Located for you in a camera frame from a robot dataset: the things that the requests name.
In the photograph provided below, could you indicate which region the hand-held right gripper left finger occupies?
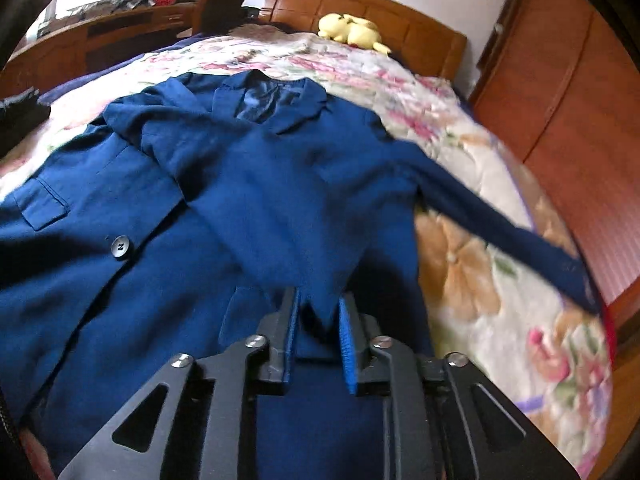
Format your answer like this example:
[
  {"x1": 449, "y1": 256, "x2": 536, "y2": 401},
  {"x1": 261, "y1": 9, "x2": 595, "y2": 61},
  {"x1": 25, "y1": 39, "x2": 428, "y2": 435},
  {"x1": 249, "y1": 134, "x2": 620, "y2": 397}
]
[{"x1": 57, "y1": 287, "x2": 301, "y2": 480}]

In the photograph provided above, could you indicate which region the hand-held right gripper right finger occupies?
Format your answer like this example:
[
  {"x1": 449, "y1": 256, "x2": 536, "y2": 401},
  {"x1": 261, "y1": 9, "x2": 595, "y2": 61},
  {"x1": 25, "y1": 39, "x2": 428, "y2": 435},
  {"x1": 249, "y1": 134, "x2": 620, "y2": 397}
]
[{"x1": 339, "y1": 294, "x2": 582, "y2": 480}]

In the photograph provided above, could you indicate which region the navy blue suit jacket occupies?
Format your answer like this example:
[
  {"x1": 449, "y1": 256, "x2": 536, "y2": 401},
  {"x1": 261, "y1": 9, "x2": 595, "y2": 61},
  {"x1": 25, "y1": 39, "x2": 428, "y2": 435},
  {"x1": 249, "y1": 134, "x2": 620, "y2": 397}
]
[{"x1": 0, "y1": 71, "x2": 603, "y2": 480}]

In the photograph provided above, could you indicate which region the floral blanket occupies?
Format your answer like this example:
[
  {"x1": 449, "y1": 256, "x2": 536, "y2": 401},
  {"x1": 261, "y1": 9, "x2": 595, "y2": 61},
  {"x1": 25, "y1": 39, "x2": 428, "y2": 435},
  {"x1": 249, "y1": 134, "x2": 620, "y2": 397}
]
[{"x1": 0, "y1": 25, "x2": 617, "y2": 480}]

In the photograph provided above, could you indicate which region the yellow plush toy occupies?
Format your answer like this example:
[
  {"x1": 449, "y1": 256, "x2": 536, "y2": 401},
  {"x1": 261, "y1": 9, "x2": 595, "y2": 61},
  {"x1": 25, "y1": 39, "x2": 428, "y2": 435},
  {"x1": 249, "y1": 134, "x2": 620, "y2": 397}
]
[{"x1": 318, "y1": 12, "x2": 392, "y2": 56}]

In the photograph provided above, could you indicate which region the wooden wardrobe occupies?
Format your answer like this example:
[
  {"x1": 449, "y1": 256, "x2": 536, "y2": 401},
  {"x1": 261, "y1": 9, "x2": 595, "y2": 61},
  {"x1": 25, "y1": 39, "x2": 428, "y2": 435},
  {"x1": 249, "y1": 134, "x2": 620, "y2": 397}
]
[{"x1": 470, "y1": 0, "x2": 640, "y2": 343}]

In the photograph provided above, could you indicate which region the wooden bed headboard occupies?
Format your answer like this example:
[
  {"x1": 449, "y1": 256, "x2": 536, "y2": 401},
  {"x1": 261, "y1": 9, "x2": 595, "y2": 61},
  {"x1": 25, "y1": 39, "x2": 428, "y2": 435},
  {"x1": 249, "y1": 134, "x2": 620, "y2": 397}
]
[{"x1": 257, "y1": 0, "x2": 468, "y2": 93}]

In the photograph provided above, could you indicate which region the dark wooden chair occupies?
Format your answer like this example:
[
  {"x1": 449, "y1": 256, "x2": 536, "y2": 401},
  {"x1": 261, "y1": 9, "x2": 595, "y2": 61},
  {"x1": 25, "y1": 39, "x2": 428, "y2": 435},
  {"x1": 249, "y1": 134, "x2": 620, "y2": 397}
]
[{"x1": 192, "y1": 0, "x2": 251, "y2": 37}]

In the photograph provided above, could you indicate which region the black garment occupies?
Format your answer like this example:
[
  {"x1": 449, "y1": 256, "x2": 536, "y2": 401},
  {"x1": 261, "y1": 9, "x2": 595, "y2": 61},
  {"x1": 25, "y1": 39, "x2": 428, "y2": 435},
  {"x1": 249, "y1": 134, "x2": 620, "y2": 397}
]
[{"x1": 0, "y1": 86, "x2": 52, "y2": 157}]

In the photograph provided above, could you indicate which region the long wooden desk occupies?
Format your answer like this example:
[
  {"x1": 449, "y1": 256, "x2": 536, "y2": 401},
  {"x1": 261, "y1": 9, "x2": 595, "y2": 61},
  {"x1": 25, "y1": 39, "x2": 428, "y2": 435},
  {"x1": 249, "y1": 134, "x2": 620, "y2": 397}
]
[{"x1": 0, "y1": 0, "x2": 201, "y2": 102}]

